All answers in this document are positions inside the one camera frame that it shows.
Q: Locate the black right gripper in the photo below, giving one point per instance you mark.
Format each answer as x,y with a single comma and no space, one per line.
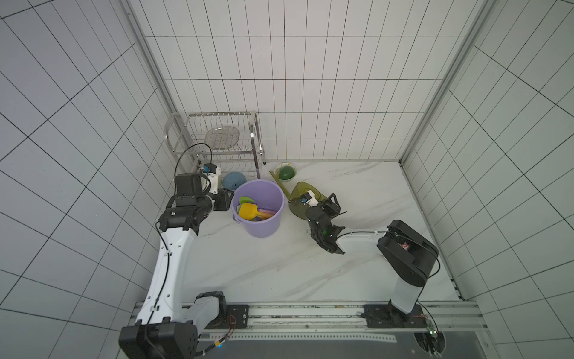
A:
326,211

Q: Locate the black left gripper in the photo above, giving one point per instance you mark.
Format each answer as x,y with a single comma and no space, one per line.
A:
224,201

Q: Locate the yellow plastic toy shovel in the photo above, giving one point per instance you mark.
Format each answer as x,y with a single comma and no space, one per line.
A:
249,211

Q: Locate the purple pink toy shovel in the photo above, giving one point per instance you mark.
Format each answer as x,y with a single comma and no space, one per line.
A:
266,212

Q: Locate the purple plastic bucket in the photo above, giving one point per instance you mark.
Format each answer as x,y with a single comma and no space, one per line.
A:
258,206

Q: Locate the green trowel orange handle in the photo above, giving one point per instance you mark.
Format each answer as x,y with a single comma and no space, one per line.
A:
244,199

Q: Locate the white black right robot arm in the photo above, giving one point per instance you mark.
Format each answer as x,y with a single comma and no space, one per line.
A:
412,256

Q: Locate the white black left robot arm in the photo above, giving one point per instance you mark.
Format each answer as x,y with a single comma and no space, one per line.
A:
175,269

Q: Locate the small bowl with green ball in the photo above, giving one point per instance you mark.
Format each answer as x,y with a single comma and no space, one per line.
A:
285,172

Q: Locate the metal dish rack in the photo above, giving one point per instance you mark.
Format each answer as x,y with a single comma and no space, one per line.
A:
184,135

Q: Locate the clear glass plate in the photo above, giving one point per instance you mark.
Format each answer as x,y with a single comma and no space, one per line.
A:
222,138

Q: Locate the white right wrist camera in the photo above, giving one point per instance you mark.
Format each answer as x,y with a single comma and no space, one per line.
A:
308,198

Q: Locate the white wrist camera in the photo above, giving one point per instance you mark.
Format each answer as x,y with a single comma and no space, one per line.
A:
308,198
213,172

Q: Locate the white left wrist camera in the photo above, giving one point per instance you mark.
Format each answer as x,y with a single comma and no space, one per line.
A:
213,172

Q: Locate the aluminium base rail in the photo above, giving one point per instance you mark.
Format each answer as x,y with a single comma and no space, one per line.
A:
345,321

